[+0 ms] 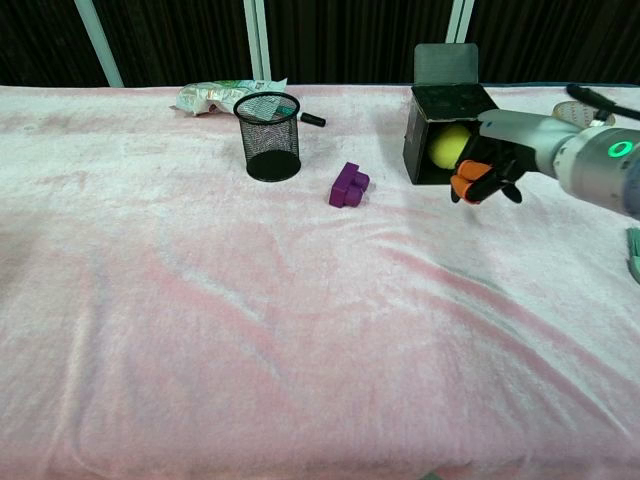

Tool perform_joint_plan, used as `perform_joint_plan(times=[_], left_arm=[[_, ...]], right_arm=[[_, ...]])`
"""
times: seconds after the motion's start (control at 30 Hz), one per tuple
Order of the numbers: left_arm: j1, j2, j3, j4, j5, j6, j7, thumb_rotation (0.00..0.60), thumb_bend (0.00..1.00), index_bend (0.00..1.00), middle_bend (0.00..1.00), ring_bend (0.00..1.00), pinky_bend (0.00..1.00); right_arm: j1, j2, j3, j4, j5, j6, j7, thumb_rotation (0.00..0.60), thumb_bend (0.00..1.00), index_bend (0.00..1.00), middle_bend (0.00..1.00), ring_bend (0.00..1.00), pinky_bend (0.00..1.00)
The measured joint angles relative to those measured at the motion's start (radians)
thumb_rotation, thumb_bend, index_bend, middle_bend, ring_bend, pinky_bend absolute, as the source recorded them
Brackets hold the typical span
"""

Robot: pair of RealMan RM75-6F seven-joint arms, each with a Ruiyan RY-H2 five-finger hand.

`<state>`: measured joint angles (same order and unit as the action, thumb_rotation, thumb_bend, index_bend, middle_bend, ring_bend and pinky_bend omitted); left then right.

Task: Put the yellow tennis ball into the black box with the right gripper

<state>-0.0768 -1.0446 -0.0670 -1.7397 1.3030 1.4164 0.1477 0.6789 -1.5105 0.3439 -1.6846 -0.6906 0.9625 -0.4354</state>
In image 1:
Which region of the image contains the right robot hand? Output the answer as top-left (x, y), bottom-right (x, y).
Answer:
top-left (449, 108), bottom-right (584, 205)

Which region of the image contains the black cube box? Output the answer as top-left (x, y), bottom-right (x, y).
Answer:
top-left (402, 83), bottom-right (503, 187)

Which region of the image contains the crumpled plastic snack bag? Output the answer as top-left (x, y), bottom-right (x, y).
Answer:
top-left (168, 77), bottom-right (289, 119)

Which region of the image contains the black mesh pen holder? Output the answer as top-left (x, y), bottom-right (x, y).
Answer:
top-left (232, 91), bottom-right (303, 183)

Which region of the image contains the green striped object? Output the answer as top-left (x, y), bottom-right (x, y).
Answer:
top-left (624, 227), bottom-right (640, 285)

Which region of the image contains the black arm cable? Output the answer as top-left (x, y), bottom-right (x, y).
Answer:
top-left (565, 83), bottom-right (640, 122)

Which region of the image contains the yellow tennis ball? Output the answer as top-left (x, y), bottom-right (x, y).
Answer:
top-left (427, 124), bottom-right (473, 172)

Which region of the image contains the pink plush table cloth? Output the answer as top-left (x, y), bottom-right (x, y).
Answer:
top-left (0, 82), bottom-right (640, 480)

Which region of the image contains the white frame post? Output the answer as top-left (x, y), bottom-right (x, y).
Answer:
top-left (444, 0), bottom-right (476, 46)
top-left (243, 0), bottom-right (273, 84)
top-left (73, 0), bottom-right (125, 89)

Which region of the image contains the purple toy block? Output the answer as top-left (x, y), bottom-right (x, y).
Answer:
top-left (328, 161), bottom-right (372, 210)

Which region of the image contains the yellow packing tape roll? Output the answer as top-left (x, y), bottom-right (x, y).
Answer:
top-left (551, 100), bottom-right (617, 129)

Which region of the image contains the grey chair back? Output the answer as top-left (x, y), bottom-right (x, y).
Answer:
top-left (413, 42), bottom-right (482, 85)

